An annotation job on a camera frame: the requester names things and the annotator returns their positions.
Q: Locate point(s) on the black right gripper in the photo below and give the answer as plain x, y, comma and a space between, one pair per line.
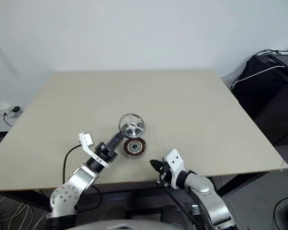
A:
166, 173

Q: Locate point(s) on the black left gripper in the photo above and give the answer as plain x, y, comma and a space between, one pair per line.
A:
105, 152

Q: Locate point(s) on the motor housing with copper windings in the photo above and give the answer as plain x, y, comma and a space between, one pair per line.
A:
134, 147

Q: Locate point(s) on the silver spoked rotor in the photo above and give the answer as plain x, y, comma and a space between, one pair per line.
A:
134, 129

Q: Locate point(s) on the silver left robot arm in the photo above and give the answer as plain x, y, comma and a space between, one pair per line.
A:
81, 178

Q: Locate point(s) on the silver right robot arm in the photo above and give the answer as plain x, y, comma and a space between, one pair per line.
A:
206, 191

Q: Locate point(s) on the dark rounded shape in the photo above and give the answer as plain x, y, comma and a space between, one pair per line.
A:
172, 213

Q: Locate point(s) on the grey robot torso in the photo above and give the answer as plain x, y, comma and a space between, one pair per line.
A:
124, 225

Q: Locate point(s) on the black power adapter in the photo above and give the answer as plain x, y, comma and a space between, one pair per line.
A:
15, 109

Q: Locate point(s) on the white power strip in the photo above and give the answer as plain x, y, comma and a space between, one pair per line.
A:
7, 106

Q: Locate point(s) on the black computer case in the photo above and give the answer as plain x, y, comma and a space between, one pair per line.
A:
261, 100

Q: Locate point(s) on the clear tape on table corner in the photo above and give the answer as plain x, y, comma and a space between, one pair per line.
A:
284, 165

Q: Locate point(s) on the black device on cabinet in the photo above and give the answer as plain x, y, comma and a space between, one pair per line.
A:
286, 64

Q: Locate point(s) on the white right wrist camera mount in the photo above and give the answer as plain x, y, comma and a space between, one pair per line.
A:
174, 160

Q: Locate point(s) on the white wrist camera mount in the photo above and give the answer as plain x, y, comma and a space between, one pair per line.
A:
86, 141
174, 160

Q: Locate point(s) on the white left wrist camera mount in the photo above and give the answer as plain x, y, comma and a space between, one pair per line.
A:
86, 141

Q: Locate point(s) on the black table frame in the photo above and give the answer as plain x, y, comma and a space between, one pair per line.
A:
21, 198

